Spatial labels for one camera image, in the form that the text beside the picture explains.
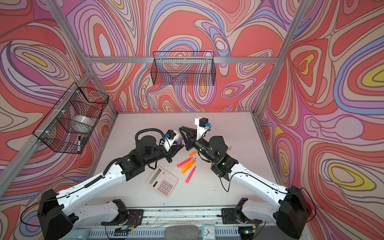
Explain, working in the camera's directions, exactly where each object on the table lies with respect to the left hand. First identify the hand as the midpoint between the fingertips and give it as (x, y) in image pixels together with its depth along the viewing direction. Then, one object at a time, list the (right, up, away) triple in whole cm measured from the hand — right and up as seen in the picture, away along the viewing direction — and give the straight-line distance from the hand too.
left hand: (183, 142), depth 70 cm
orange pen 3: (+2, -18, +19) cm, 26 cm away
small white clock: (+12, -41, -2) cm, 43 cm away
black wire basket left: (-52, +10, -1) cm, 53 cm away
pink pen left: (-1, -15, +22) cm, 27 cm away
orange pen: (+5, -10, +26) cm, 28 cm away
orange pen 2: (+2, -15, +21) cm, 26 cm away
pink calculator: (-12, -24, +13) cm, 30 cm away
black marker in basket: (-51, -2, +2) cm, 51 cm away
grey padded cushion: (0, -41, -3) cm, 41 cm away
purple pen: (-1, +1, -4) cm, 4 cm away
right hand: (-1, +4, -4) cm, 6 cm away
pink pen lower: (+3, -21, +16) cm, 27 cm away
